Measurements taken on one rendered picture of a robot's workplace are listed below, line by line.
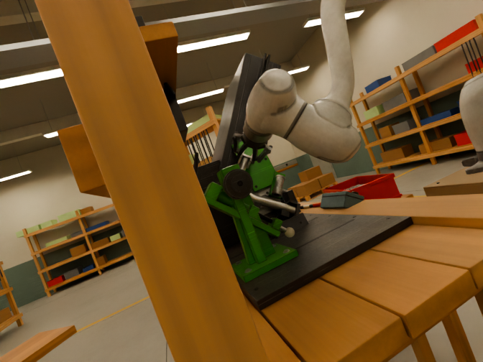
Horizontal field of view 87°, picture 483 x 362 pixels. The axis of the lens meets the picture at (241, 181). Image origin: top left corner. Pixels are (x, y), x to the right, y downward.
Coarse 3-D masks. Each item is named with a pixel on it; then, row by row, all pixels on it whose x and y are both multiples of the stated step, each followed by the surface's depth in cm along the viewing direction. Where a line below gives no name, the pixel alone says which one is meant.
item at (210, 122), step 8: (208, 112) 360; (200, 120) 378; (208, 120) 371; (216, 120) 363; (192, 128) 388; (200, 128) 367; (208, 128) 391; (216, 128) 358; (192, 136) 378; (200, 136) 371; (208, 136) 363; (216, 136) 361; (192, 144) 381; (208, 144) 367; (200, 152) 377; (192, 160) 426; (208, 160) 371
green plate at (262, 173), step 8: (232, 144) 99; (240, 144) 100; (248, 152) 99; (264, 160) 99; (256, 168) 97; (264, 168) 98; (272, 168) 98; (256, 176) 96; (264, 176) 97; (272, 176) 97; (256, 184) 95; (264, 184) 95
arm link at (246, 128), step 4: (244, 124) 70; (244, 128) 70; (248, 128) 68; (244, 132) 71; (248, 132) 69; (252, 132) 68; (256, 132) 67; (248, 136) 71; (252, 136) 70; (256, 136) 69; (260, 136) 69; (264, 136) 69; (268, 136) 70; (252, 140) 71; (256, 140) 71; (260, 140) 70; (264, 140) 71
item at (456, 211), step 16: (304, 208) 118; (320, 208) 105; (336, 208) 94; (352, 208) 86; (368, 208) 79; (384, 208) 73; (400, 208) 68; (416, 208) 63; (432, 208) 60; (448, 208) 56; (464, 208) 53; (480, 208) 50; (416, 224) 60; (432, 224) 56; (448, 224) 52; (464, 224) 50; (480, 224) 47
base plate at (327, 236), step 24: (312, 216) 97; (336, 216) 84; (360, 216) 74; (384, 216) 67; (408, 216) 60; (288, 240) 79; (312, 240) 70; (336, 240) 63; (360, 240) 57; (384, 240) 57; (288, 264) 60; (312, 264) 55; (336, 264) 53; (264, 288) 52; (288, 288) 50
